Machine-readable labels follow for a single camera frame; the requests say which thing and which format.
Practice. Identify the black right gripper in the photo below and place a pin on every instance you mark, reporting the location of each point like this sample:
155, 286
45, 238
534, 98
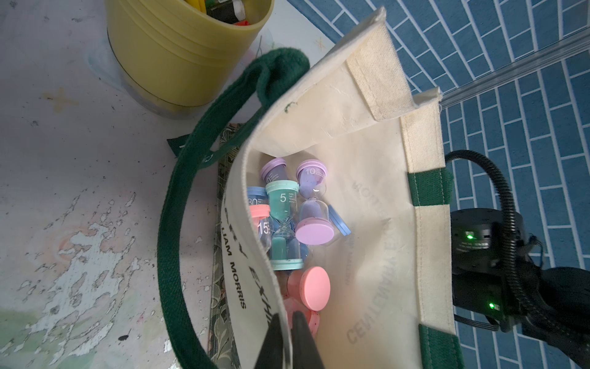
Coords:
479, 282

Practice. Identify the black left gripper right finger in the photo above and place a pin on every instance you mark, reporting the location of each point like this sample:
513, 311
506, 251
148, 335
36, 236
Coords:
305, 353

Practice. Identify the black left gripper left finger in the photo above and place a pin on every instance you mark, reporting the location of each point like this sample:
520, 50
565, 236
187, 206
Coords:
273, 353

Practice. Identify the large pink hourglass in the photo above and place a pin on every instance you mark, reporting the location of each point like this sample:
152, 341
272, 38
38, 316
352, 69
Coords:
310, 287

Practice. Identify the cream canvas tote bag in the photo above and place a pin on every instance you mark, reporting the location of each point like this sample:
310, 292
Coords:
391, 302

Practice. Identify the green hourglass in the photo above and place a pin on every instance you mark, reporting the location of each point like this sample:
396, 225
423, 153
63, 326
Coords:
285, 249

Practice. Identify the purple hourglass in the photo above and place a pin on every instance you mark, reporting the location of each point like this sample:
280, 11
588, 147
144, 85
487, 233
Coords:
274, 170
314, 226

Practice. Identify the small pink hourglass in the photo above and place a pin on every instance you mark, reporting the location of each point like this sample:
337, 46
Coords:
260, 214

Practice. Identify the blue hourglass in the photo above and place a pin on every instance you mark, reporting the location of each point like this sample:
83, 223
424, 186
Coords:
257, 195
338, 222

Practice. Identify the blue hourglass on table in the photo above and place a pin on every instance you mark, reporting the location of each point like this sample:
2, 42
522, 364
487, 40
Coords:
338, 222

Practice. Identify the yellow cup with markers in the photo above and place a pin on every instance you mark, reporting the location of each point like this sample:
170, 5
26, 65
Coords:
174, 58

